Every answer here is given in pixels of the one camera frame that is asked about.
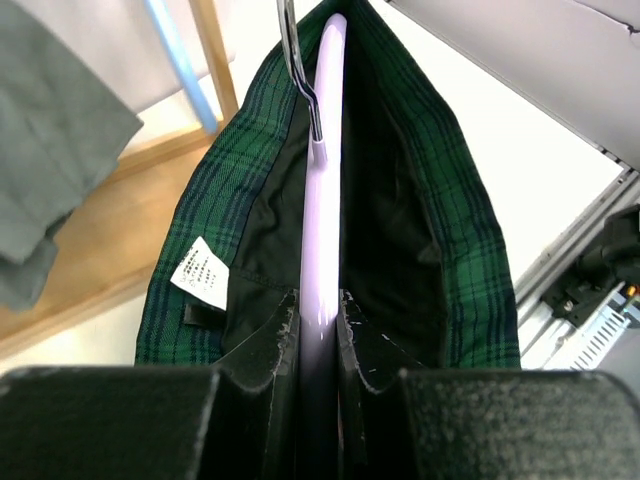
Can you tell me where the wooden clothes rack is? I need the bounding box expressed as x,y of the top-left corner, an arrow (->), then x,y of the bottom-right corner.
1,1 -> 237,358

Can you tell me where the light blue plastic hanger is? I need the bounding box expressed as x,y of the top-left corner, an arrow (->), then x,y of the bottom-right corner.
144,0 -> 218,134

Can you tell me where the grey skirt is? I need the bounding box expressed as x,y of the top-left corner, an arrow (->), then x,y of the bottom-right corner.
1,1 -> 143,312

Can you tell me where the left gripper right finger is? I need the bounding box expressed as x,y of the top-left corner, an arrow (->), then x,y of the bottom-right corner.
336,292 -> 639,479

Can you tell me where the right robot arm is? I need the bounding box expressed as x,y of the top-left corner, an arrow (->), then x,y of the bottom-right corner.
542,204 -> 639,327

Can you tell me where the white slotted cable duct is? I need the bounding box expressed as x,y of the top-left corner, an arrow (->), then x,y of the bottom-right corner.
567,291 -> 639,371

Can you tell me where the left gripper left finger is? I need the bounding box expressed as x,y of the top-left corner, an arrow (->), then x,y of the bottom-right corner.
1,292 -> 300,479

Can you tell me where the aluminium mounting rail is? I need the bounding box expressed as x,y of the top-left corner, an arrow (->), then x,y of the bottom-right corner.
516,168 -> 639,370

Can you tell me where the purple plastic hanger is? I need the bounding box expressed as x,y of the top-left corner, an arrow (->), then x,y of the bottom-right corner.
277,1 -> 347,479

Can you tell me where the green plaid skirt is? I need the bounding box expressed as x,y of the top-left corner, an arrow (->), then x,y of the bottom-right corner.
134,1 -> 520,369

